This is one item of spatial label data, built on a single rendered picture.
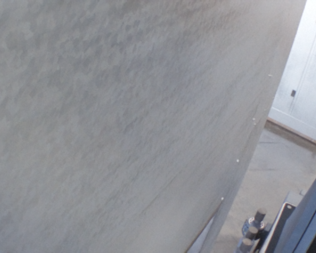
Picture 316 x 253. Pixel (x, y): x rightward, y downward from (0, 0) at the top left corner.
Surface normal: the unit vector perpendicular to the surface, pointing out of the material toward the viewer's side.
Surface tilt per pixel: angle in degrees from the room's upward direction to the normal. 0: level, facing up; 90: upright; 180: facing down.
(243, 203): 0
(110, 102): 90
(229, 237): 0
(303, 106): 90
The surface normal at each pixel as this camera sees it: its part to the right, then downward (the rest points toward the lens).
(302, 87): -0.43, 0.36
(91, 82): 0.87, 0.41
